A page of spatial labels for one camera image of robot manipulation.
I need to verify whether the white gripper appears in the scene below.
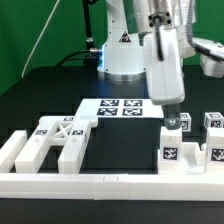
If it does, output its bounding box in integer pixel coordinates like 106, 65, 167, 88
143, 27, 185, 130

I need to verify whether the white chair seat part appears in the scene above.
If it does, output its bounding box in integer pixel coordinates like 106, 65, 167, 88
156, 141, 208, 175

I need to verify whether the white chair back part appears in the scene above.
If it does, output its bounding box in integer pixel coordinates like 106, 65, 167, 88
15, 116, 98, 174

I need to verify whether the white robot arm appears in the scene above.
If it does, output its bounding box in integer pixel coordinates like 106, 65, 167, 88
98, 0, 195, 130

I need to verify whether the white bar part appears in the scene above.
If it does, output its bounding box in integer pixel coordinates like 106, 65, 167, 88
0, 130, 27, 173

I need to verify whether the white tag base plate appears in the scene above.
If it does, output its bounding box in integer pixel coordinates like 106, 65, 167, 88
76, 98, 164, 119

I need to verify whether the white front fence wall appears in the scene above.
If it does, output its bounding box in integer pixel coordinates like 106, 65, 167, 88
0, 173, 224, 201

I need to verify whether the black cable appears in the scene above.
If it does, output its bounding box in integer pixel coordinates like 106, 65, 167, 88
55, 0, 101, 68

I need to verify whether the white cable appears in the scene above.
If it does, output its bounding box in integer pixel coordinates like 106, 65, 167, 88
21, 0, 63, 78

